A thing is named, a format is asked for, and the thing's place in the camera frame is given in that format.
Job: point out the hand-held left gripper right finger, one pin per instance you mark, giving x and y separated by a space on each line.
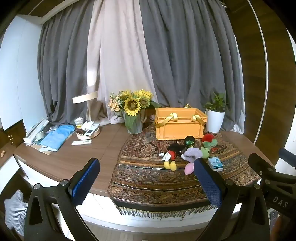
209 184

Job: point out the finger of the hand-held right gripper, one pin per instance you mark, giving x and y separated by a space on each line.
260 163

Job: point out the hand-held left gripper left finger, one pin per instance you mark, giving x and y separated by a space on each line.
84 182

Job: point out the red and green furry plush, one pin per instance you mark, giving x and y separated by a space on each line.
209 140

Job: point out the black plush with green face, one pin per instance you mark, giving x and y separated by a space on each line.
189 141

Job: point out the blue and white tissue packet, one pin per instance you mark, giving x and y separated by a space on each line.
215 164

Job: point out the pink egg plush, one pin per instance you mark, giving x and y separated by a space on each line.
189 168

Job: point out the light green flower plush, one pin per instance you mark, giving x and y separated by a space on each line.
204 152

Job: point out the purple shell plush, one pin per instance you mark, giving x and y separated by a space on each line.
191 154

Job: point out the white remote control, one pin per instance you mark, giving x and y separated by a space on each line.
81 142

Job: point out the white sheer curtain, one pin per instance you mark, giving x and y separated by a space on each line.
238 127

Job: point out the round wooden tray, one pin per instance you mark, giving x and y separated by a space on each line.
89 137

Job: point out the mouse plush toy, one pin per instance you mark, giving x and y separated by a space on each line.
172 154

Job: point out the white handheld device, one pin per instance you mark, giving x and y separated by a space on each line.
90 131

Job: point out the blue cloth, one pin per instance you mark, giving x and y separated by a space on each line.
56 136

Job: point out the white cup with green label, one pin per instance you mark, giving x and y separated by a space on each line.
79 122

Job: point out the patterned fringed table cloth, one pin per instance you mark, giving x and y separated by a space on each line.
148 180

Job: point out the white plant pot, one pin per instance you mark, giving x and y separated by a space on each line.
214 121

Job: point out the clear tape roll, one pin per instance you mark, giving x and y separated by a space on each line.
39 135

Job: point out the white foam strips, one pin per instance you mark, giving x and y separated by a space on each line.
34 132

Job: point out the grey-green ribbed vase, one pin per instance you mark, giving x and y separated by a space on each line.
135 128

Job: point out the striped cloth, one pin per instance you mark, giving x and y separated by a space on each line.
16 210

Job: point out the green potted plant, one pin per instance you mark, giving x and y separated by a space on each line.
216 102

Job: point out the peach flower bunch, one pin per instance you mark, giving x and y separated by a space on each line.
114 104

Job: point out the sunflower bouquet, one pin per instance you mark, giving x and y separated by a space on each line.
135 102

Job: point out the grey curtain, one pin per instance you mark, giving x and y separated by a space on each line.
64 69
192 58

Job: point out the beige curtain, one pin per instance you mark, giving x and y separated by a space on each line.
120 58

